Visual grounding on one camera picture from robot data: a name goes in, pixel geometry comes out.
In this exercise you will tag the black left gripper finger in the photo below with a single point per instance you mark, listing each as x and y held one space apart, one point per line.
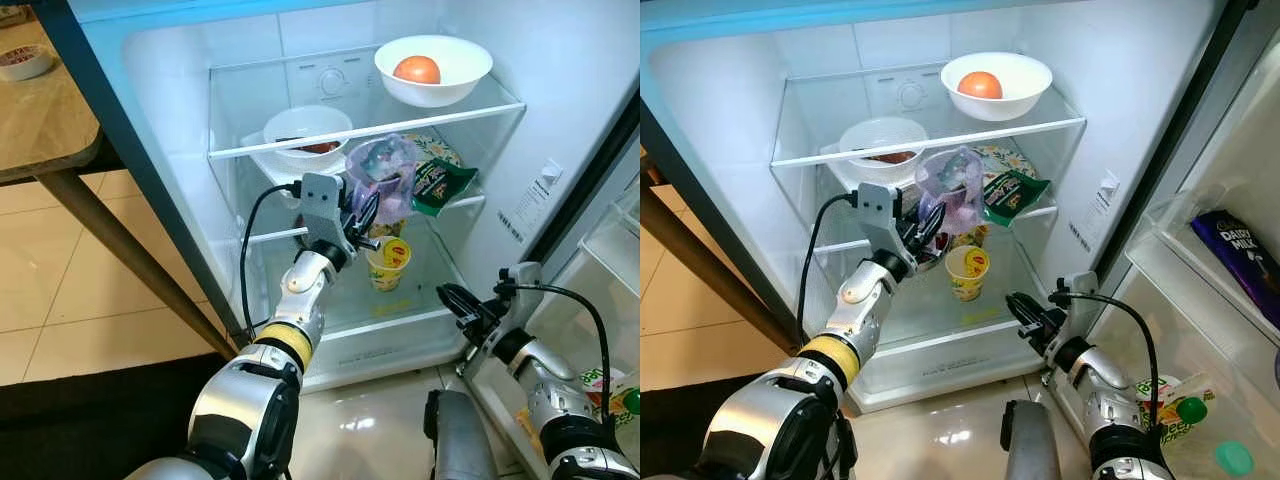
375 212
934 224
360 208
918 220

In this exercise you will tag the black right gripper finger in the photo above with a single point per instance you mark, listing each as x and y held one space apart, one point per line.
463 299
1028 308
1033 330
468 322

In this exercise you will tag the purple plastic measuring jug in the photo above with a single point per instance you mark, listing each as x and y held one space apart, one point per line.
950 205
385 195

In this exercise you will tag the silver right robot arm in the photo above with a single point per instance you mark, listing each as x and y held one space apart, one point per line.
1100 385
550 370

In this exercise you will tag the clear glass fridge shelf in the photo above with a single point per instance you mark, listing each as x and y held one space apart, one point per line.
1040 118
1030 215
480 105
460 205

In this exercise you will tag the yellow paper cup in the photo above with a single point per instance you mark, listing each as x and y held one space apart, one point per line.
968 280
388 270

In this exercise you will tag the green snack bag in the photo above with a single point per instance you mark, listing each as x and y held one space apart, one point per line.
1015 195
445 185

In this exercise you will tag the patterned snack packet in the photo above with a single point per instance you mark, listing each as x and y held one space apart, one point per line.
440 150
1010 160

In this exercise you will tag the translucent white bowl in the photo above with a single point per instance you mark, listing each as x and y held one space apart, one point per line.
300 125
870 135

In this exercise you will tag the green white drink carton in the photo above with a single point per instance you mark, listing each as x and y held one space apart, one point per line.
600 385
1175 395

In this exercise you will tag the orange round fruit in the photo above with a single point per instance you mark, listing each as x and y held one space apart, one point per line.
417 70
980 85

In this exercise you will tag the purple chocolate bar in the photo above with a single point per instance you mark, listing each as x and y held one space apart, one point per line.
1240 260

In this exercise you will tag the large black floor mat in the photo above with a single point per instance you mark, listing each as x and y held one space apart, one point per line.
680 430
80 420

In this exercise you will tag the green bottle cap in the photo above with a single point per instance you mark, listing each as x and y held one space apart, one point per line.
1235 458

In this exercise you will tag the beige masking tape roll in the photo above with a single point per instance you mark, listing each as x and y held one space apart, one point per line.
40 70

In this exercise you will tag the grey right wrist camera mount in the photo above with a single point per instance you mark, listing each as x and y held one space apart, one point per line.
527 280
1080 290

